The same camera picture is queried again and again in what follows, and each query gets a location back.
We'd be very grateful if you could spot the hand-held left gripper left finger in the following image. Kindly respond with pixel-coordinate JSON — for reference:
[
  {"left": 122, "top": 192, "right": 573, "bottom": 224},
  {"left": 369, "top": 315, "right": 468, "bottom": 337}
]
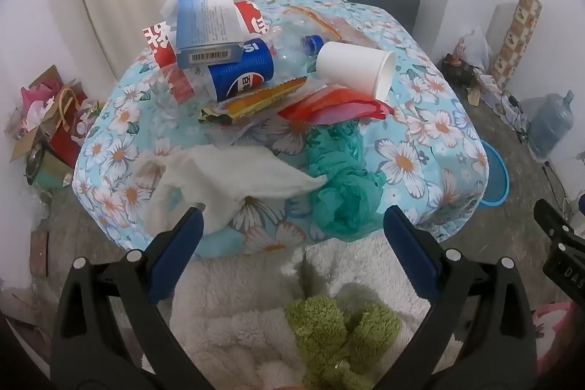
[{"left": 50, "top": 205, "right": 215, "bottom": 390}]

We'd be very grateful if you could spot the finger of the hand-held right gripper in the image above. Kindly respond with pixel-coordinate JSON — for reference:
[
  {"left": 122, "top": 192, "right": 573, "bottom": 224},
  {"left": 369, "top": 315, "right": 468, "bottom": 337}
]
[{"left": 534, "top": 199, "right": 574, "bottom": 241}]

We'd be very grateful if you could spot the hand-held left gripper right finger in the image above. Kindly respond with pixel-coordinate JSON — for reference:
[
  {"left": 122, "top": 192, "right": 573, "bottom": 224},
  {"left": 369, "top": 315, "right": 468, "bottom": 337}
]
[{"left": 383, "top": 204, "right": 537, "bottom": 390}]

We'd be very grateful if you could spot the yellow noodle packet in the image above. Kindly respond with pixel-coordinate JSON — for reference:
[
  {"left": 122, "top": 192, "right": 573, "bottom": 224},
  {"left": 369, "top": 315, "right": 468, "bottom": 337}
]
[{"left": 197, "top": 77, "right": 308, "bottom": 126}]

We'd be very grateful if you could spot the clear bottle with blue label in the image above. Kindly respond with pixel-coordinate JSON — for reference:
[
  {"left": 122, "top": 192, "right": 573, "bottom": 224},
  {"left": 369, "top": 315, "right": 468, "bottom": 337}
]
[{"left": 158, "top": 24, "right": 325, "bottom": 107}]

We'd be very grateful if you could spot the pink and white cloth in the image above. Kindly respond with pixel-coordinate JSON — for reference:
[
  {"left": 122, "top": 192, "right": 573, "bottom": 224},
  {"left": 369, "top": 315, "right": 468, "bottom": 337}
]
[{"left": 532, "top": 303, "right": 577, "bottom": 354}]

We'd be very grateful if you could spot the blue plastic basin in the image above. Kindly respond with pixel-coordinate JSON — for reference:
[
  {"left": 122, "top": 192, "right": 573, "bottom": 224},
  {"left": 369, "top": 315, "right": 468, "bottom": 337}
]
[{"left": 478, "top": 141, "right": 509, "bottom": 208}]

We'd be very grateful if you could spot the white crumpled tissue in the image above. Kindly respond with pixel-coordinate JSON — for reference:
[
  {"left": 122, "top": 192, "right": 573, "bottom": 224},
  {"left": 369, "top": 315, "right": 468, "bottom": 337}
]
[{"left": 146, "top": 144, "right": 329, "bottom": 235}]

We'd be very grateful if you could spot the green plastic bag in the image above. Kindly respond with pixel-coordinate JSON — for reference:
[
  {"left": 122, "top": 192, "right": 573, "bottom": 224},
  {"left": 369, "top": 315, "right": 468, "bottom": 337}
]
[{"left": 305, "top": 120, "right": 387, "bottom": 242}]

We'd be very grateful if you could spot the floral covered table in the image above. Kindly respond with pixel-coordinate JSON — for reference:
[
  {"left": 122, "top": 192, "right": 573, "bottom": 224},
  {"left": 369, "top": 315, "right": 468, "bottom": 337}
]
[{"left": 73, "top": 0, "right": 490, "bottom": 258}]

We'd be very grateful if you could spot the empty blue water jug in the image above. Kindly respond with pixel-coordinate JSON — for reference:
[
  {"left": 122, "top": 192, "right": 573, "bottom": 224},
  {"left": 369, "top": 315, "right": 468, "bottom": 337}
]
[{"left": 528, "top": 91, "right": 575, "bottom": 160}]

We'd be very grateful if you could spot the white fluffy blanket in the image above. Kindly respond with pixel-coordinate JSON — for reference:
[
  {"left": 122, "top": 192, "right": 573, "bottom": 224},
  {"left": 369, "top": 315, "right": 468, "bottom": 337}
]
[{"left": 171, "top": 230, "right": 439, "bottom": 390}]

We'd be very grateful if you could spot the green plush cloth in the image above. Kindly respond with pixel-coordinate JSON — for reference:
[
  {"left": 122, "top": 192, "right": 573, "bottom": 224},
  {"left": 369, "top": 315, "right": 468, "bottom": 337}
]
[{"left": 286, "top": 296, "right": 403, "bottom": 390}]

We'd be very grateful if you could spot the red brick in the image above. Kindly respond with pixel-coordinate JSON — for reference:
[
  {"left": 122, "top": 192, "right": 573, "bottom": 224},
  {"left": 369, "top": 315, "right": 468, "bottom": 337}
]
[{"left": 30, "top": 230, "right": 50, "bottom": 276}]

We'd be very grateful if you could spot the white printed paper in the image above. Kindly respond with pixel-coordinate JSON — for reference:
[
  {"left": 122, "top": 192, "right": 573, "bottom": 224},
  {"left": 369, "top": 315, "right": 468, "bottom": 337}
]
[{"left": 473, "top": 70, "right": 517, "bottom": 117}]

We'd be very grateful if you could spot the gold and teal box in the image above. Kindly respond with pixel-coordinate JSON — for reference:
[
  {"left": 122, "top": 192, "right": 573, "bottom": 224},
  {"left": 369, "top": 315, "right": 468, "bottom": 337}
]
[{"left": 34, "top": 152, "right": 74, "bottom": 190}]

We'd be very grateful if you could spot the red plastic wrapper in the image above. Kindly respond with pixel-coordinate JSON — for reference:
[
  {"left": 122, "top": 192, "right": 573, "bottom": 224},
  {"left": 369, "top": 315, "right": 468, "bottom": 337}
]
[{"left": 278, "top": 84, "right": 395, "bottom": 126}]

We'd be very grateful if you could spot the metal pot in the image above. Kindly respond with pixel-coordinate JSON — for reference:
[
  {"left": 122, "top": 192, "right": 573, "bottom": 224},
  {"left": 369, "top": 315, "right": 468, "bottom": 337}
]
[{"left": 25, "top": 143, "right": 46, "bottom": 185}]

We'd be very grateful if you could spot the dark box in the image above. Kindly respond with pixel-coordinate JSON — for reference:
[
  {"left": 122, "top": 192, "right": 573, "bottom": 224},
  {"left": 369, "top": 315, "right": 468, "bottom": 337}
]
[{"left": 443, "top": 56, "right": 485, "bottom": 86}]

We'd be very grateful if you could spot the patterned paper roll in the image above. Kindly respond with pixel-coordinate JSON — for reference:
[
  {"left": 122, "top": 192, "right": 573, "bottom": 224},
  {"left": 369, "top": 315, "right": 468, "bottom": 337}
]
[{"left": 490, "top": 0, "right": 542, "bottom": 89}]

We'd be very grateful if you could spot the white shopping bag red print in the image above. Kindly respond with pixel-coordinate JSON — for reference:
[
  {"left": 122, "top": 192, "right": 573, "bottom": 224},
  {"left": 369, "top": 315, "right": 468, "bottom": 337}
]
[{"left": 454, "top": 27, "right": 494, "bottom": 68}]

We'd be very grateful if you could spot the white paper cup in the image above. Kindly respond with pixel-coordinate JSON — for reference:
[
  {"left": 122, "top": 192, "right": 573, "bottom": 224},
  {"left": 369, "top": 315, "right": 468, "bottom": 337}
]
[{"left": 315, "top": 41, "right": 396, "bottom": 103}]

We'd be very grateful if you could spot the pink tissue paper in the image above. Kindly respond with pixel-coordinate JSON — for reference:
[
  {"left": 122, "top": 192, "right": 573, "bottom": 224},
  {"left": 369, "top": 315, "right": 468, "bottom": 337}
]
[{"left": 20, "top": 82, "right": 62, "bottom": 130}]

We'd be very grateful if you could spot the blue grey carton box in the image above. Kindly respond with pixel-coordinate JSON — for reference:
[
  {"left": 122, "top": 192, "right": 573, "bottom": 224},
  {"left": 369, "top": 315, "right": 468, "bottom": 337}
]
[{"left": 175, "top": 0, "right": 243, "bottom": 68}]

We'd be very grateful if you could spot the clear zip bag orange strip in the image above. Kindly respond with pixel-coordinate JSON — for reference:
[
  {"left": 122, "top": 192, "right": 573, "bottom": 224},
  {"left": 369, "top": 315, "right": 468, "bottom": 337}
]
[{"left": 274, "top": 4, "right": 366, "bottom": 48}]

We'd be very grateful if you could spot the grey cabinet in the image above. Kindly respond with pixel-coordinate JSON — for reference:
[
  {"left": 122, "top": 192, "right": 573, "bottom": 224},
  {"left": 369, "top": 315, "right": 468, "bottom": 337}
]
[{"left": 315, "top": 0, "right": 420, "bottom": 32}]

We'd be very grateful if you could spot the black charger cable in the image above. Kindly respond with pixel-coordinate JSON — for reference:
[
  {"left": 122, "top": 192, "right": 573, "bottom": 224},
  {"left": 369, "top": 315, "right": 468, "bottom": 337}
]
[{"left": 500, "top": 93, "right": 533, "bottom": 144}]

